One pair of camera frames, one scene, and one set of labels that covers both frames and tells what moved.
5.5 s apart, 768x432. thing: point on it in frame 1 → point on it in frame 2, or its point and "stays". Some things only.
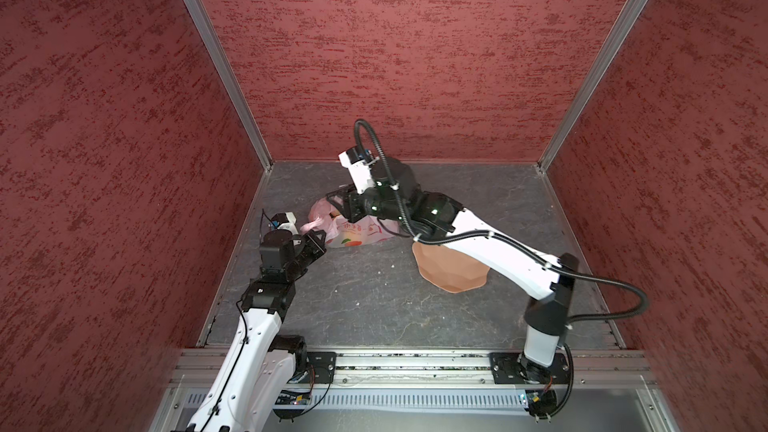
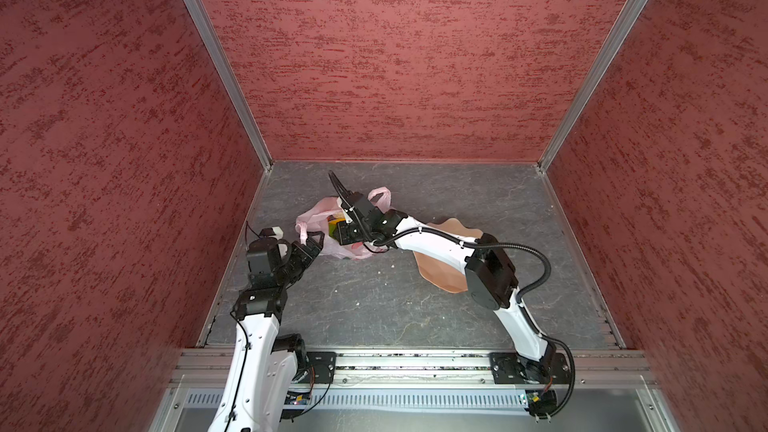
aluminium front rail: (588, 368) stays
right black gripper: (355, 207) → (343, 233)
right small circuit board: (541, 403) stays
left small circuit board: (290, 397) stays
